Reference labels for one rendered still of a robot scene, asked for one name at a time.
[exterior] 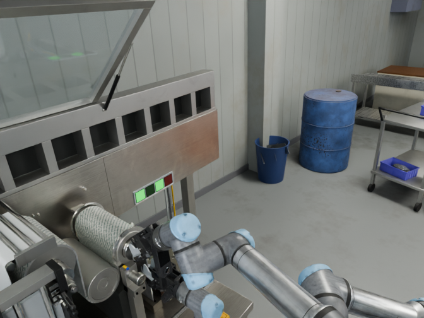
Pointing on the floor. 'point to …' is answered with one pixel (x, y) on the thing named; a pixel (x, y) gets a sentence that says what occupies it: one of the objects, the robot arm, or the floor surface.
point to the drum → (327, 129)
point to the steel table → (416, 84)
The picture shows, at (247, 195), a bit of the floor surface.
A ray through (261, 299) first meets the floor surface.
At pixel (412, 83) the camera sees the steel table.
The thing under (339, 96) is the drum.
